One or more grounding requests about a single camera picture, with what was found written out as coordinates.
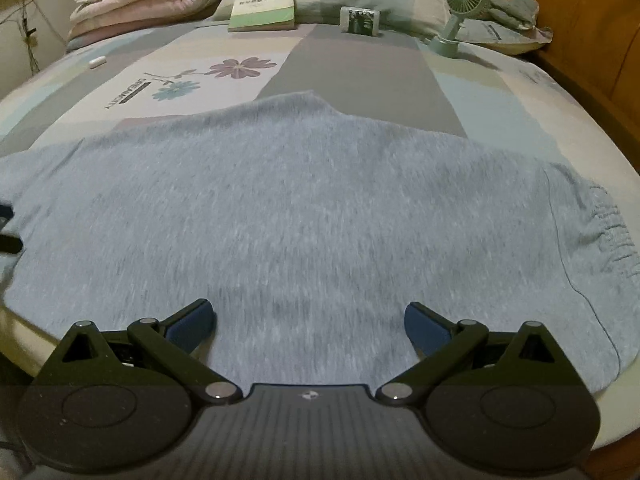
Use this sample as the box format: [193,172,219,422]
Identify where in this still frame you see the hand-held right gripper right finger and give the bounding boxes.
[376,302,583,406]

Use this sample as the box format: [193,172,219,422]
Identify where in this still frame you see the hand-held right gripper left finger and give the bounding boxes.
[37,300,240,405]

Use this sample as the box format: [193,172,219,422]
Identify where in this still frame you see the grey sweatpants with white drawstring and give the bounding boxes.
[0,90,640,393]

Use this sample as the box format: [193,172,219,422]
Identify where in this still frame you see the folded pink quilt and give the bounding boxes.
[67,0,251,51]

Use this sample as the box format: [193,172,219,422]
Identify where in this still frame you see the small green and white box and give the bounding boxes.
[340,6,381,36]

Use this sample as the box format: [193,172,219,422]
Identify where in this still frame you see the grey cloth bundle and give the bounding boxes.
[490,0,540,31]

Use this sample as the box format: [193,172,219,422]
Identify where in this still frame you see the wooden headboard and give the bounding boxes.
[487,0,640,176]

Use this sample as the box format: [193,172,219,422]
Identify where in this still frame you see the hanging wall cables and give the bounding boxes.
[0,0,56,76]

